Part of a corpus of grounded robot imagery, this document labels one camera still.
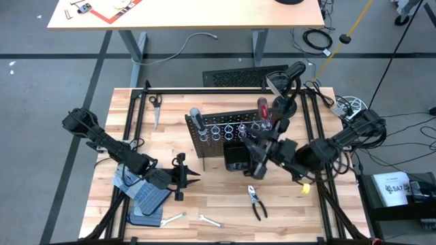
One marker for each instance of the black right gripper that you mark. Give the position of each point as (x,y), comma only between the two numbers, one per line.
(281,153)

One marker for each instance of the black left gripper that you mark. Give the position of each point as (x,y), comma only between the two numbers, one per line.
(170,178)

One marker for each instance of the black metal pegboard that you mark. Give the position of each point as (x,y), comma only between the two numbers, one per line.
(211,146)

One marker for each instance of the silver combination wrench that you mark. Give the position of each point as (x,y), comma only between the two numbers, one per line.
(173,219)
(209,221)

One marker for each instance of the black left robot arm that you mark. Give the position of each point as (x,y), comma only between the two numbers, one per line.
(112,149)

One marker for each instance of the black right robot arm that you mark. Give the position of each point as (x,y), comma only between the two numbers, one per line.
(340,139)

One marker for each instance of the deep black pegboard bin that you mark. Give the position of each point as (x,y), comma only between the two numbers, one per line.
(236,156)

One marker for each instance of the striped grey blue work glove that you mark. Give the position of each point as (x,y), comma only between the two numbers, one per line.
(146,221)
(153,200)

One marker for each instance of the yellow tape marker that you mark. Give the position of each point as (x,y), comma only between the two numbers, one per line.
(306,188)

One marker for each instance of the black vented computer case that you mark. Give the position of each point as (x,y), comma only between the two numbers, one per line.
(238,76)

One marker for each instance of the white power strip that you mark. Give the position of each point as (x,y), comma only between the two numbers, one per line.
(340,108)

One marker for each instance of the white printed booklet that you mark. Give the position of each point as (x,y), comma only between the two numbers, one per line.
(391,188)

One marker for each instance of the light wooden desk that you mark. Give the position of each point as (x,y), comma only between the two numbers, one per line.
(204,13)

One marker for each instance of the black round object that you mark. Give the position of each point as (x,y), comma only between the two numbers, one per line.
(289,1)

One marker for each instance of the black equipment box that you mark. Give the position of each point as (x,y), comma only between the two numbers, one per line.
(391,217)

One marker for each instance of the thin black pole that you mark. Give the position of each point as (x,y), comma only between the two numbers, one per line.
(398,51)

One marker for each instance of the white mat with orange border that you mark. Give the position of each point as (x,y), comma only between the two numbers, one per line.
(109,10)

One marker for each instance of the chair base with caster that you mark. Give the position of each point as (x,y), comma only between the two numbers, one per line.
(402,18)

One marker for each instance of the small handheld device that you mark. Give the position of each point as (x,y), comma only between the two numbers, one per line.
(84,8)

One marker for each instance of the hex keys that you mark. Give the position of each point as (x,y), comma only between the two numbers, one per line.
(68,15)

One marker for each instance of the black aluminium table frame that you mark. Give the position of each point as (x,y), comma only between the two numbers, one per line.
(177,91)

